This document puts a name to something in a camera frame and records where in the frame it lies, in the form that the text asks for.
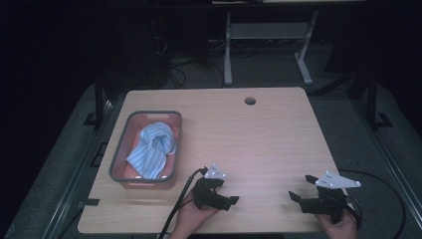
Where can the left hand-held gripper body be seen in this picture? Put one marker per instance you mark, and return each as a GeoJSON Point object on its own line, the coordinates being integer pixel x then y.
{"type": "Point", "coordinates": [205, 194]}

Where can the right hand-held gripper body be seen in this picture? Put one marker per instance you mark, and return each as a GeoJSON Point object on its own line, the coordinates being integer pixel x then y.
{"type": "Point", "coordinates": [326, 195]}

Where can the white metal desk frame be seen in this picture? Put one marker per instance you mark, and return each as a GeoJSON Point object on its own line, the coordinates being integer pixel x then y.
{"type": "Point", "coordinates": [268, 30]}

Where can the blue striped cloth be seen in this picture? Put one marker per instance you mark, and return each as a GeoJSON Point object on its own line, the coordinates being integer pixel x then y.
{"type": "Point", "coordinates": [151, 149]}

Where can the black metal stand post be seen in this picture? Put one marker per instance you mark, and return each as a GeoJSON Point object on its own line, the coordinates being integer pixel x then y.
{"type": "Point", "coordinates": [371, 99]}
{"type": "Point", "coordinates": [98, 96]}

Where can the person's left hand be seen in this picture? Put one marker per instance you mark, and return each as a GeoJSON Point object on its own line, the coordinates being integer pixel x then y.
{"type": "Point", "coordinates": [190, 217]}

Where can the pink basket with grey rim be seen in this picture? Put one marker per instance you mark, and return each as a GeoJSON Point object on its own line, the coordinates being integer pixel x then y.
{"type": "Point", "coordinates": [127, 166]}

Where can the person's right hand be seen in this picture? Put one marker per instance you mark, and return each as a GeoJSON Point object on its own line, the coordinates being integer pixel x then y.
{"type": "Point", "coordinates": [338, 229]}

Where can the grey metal floor rail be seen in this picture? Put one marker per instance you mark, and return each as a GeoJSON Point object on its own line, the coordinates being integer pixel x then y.
{"type": "Point", "coordinates": [391, 159]}
{"type": "Point", "coordinates": [74, 186]}

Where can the black tape strip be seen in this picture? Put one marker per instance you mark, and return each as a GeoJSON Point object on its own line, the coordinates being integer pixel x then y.
{"type": "Point", "coordinates": [89, 202]}

